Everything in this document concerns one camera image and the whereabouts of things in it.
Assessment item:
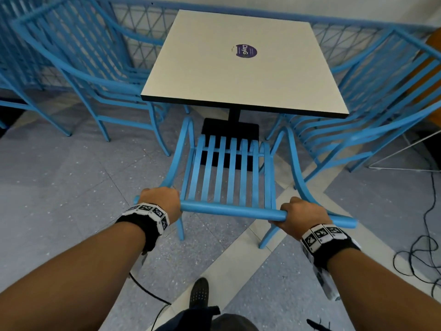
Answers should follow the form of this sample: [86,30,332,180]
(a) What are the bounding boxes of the person's right forearm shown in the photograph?
[325,248,441,331]

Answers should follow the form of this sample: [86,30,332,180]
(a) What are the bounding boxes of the person's leg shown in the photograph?
[210,313,260,331]
[155,306,221,331]

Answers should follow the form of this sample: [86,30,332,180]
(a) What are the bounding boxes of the purple round sticker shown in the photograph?
[235,44,258,58]

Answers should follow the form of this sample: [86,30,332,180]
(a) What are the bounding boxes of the person's left hand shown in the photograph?
[137,187,182,224]

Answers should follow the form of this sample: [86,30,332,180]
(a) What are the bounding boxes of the person's left leg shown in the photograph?
[155,306,221,331]

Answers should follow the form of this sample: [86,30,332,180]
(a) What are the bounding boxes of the black wristband with marker tags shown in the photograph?
[115,202,170,254]
[300,223,361,271]

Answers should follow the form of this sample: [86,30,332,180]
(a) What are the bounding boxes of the orange chair with wire legs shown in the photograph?
[367,37,441,173]

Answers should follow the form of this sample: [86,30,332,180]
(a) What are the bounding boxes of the person's left forearm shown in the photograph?
[0,222,147,331]

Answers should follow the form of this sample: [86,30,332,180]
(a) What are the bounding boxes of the person's right leg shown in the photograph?
[210,313,260,331]

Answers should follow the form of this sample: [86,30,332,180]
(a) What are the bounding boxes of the person's right hand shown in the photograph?
[268,197,333,241]

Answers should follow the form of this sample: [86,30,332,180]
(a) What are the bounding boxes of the person's left black shoe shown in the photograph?
[189,277,210,309]

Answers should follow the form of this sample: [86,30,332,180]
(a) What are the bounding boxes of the blue slatted metal chair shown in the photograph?
[12,0,190,157]
[133,116,359,249]
[0,0,72,137]
[265,26,441,183]

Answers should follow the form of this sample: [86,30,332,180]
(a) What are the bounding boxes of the blue mesh railing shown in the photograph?
[93,0,438,90]

